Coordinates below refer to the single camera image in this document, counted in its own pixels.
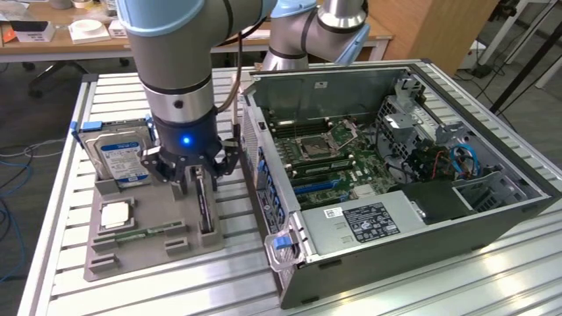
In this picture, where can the black graphics card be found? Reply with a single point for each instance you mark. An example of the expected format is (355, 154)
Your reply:
(204, 210)

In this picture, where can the silver CPU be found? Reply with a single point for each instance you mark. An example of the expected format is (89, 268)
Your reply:
(115, 214)

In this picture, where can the metal socket cover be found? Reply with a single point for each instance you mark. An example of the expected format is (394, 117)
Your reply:
(344, 131)

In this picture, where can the white desk frame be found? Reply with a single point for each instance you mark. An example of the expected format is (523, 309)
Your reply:
(497, 36)

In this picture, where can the grey power supply unit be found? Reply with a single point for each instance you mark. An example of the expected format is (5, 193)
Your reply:
(372, 237)

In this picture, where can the wooden cabinet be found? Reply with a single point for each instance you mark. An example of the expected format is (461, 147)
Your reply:
(457, 29)

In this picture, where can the grey disk bay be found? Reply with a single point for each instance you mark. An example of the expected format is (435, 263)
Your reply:
(482, 194)

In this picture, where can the grey parts rack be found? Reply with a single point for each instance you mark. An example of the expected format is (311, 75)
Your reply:
(144, 256)

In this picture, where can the CPU socket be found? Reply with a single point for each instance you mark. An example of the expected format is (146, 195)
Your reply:
(316, 146)

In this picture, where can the orange box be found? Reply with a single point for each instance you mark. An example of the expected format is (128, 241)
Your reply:
(7, 34)

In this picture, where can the green motherboard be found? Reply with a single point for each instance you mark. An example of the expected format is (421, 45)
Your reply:
(364, 171)

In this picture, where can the grey cup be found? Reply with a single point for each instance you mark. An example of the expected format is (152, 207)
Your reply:
(60, 4)

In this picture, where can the white square tape holder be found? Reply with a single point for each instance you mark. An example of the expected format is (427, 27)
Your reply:
(89, 31)

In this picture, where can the wooden desk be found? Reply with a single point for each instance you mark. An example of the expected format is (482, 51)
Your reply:
(65, 47)
(252, 45)

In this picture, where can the blue expansion slot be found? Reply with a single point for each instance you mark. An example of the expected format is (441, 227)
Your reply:
(316, 187)

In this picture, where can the white box with black lid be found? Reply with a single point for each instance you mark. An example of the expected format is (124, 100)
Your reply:
(32, 31)

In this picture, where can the black slanted pole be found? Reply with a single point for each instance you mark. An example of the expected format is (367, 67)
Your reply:
(526, 67)

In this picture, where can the metal drive cage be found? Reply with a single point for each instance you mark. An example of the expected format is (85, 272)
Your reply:
(397, 121)

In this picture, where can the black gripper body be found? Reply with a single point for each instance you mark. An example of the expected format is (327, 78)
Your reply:
(186, 141)

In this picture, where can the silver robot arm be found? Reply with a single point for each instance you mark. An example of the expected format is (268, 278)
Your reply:
(175, 49)

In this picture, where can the small white labelled box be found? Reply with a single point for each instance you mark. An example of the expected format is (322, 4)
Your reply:
(116, 31)

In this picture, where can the blue case latch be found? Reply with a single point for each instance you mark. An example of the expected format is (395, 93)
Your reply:
(282, 244)

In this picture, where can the clear plastic bag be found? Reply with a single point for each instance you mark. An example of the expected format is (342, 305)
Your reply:
(107, 6)

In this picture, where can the dark grey PC case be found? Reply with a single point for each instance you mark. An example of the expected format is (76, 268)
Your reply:
(395, 263)

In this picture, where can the white papers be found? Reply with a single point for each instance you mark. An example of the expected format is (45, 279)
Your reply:
(259, 34)

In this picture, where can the hard disk in blue caddy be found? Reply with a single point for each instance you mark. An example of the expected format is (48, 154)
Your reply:
(119, 158)

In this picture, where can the black chair base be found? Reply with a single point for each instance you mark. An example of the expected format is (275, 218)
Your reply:
(56, 70)

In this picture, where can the green RAM stick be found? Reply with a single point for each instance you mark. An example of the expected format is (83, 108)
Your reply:
(131, 235)

